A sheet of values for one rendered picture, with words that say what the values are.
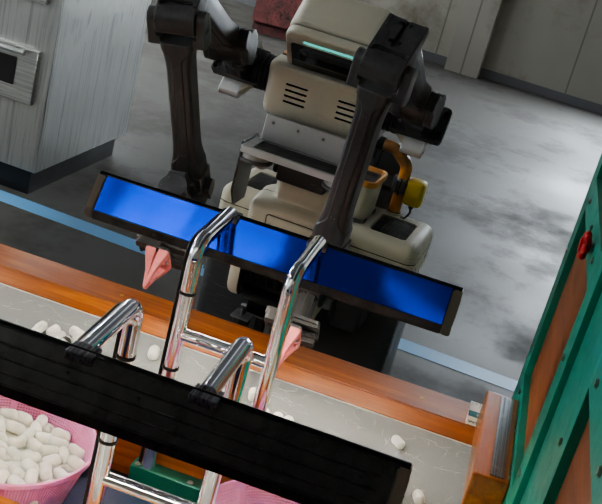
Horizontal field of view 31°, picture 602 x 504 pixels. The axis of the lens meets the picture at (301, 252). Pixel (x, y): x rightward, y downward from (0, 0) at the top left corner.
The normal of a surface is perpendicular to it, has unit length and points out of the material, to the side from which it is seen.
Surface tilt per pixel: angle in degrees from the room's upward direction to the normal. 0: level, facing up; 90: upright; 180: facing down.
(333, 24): 42
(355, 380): 0
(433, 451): 0
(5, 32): 90
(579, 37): 90
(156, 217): 58
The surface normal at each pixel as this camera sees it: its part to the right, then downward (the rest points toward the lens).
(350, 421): 0.24, -0.90
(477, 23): -0.31, 0.29
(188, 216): -0.07, -0.22
